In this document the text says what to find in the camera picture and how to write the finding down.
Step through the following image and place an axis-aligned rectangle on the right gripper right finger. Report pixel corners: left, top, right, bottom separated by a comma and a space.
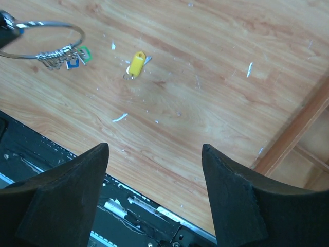
202, 144, 328, 246

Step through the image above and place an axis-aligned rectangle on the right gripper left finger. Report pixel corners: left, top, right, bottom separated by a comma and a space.
1, 143, 109, 246

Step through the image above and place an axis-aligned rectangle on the large metal keyring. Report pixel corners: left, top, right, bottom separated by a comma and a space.
0, 20, 92, 71

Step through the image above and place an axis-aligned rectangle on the black mounting base rail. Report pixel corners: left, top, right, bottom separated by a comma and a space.
1, 113, 217, 246

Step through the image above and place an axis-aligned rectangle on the wooden compartment tray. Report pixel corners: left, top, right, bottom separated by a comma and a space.
254, 79, 328, 191

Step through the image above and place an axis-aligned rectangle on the yellow tag key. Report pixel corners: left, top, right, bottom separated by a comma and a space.
123, 51, 152, 80

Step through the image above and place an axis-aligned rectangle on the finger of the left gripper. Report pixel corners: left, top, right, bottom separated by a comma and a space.
0, 10, 23, 49

